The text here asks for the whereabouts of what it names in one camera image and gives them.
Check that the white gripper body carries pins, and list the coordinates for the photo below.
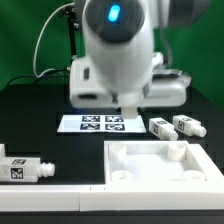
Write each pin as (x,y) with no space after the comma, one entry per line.
(99,81)

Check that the white square tabletop part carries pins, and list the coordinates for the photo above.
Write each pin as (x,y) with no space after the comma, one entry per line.
(147,162)

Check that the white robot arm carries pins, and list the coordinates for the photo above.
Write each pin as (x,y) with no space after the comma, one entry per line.
(128,25)

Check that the white marker sheet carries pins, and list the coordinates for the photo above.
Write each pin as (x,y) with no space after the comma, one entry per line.
(100,123)

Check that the white left fence stub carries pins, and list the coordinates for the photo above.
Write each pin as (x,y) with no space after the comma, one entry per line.
(2,151)

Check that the black camera stand pole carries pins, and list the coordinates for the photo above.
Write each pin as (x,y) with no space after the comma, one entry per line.
(69,11)

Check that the white front fence wall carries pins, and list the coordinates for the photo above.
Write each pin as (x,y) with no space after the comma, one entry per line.
(173,196)

